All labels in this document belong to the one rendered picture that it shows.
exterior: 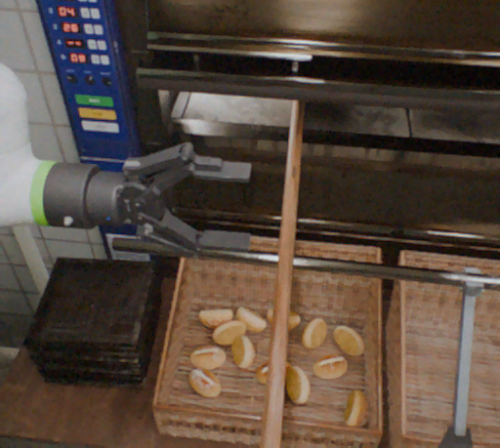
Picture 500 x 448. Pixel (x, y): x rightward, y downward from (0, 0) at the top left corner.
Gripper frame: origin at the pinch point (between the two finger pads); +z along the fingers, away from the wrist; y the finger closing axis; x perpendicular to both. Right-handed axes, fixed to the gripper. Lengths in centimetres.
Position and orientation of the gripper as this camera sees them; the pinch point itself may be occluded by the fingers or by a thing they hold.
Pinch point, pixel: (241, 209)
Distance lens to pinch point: 77.0
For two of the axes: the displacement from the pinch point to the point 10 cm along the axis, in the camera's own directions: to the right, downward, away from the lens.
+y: 0.0, 7.2, 7.0
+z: 9.9, 0.8, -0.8
